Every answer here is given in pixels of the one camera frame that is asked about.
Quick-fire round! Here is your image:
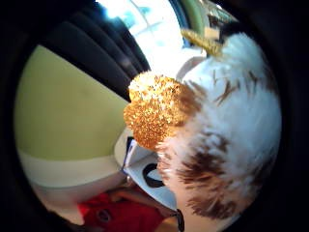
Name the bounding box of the white brown plush toy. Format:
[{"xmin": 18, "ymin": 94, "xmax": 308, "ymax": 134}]
[{"xmin": 123, "ymin": 27, "xmax": 283, "ymax": 232}]

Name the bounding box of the person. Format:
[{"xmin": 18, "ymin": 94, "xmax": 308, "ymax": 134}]
[{"xmin": 76, "ymin": 187, "xmax": 182, "ymax": 232}]

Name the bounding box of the white box with black ring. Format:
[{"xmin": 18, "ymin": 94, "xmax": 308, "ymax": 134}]
[{"xmin": 114, "ymin": 128, "xmax": 179, "ymax": 212}]

